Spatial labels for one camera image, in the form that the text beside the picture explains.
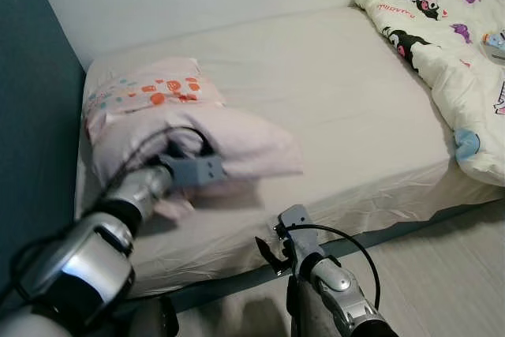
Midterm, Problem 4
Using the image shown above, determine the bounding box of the teal upholstered headboard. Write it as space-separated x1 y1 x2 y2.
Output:
0 0 86 292

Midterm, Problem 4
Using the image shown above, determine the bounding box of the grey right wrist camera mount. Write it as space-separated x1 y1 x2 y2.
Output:
276 204 318 265

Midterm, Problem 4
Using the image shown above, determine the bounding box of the dark grey robot right leg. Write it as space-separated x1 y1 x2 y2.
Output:
284 274 336 337

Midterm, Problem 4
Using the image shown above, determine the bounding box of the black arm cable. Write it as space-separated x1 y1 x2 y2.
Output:
0 125 215 310
274 224 382 311

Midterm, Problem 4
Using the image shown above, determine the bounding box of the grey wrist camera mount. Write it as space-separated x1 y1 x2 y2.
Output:
276 204 318 265
161 153 228 190

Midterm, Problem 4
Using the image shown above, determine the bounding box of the cream cartoon print blanket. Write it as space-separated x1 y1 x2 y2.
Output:
351 0 505 188

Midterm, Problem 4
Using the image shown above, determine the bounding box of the pink dotted pillow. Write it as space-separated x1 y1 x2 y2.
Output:
83 57 305 221

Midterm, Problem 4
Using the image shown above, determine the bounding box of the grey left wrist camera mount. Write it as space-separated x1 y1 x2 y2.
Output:
161 153 228 190

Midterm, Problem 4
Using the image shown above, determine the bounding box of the dark grey robot left leg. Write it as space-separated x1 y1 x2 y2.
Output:
128 296 181 337

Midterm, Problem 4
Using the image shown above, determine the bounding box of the open blue patterned booklet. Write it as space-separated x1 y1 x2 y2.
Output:
483 32 505 62

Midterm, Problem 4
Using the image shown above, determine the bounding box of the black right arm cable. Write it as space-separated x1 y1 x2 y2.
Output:
274 224 382 311

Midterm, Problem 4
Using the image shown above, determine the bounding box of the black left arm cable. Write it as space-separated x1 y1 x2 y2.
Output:
0 125 215 310

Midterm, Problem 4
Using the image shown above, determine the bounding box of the dark grey robot leg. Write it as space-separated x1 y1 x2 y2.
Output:
128 296 181 337
284 274 336 337

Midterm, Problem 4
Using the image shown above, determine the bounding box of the mattress with beige sheet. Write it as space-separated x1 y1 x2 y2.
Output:
75 6 505 298

